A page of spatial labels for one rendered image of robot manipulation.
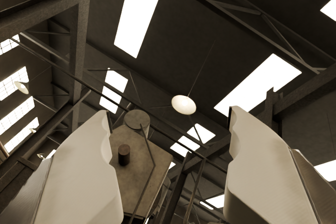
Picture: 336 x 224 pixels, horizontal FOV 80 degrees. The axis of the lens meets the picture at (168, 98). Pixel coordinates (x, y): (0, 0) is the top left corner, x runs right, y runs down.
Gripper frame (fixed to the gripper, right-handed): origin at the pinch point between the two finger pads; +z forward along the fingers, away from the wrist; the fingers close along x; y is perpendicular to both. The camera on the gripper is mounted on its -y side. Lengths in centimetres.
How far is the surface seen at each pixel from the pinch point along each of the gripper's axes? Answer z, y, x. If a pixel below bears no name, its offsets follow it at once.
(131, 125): 197, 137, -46
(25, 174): 205, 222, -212
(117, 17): 830, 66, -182
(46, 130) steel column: 609, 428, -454
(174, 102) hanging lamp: 416, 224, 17
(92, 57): 972, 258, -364
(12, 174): 201, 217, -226
